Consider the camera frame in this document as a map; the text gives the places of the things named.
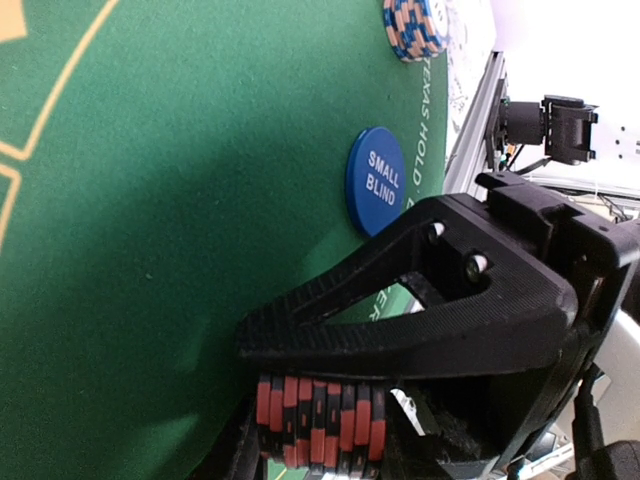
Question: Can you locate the blue small blind button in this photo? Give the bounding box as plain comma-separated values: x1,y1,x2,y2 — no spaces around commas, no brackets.
345,126,406,237

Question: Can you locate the floral white tablecloth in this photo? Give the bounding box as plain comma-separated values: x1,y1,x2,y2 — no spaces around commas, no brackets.
445,0,496,156

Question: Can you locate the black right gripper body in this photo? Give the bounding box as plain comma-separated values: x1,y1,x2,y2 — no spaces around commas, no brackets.
419,174,635,479

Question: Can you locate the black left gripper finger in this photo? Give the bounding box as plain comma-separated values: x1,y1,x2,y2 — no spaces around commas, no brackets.
199,399,260,479

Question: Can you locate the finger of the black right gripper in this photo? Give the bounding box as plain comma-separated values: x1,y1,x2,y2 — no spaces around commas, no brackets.
237,194,578,378

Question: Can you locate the round green poker mat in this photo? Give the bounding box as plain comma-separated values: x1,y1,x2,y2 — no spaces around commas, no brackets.
1,1,448,479

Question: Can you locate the blue poker chip stack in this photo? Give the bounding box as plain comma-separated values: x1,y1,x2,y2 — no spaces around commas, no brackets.
382,0,450,63

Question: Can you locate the red black poker chip stack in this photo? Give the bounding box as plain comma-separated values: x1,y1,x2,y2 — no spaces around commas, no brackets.
255,373,388,479

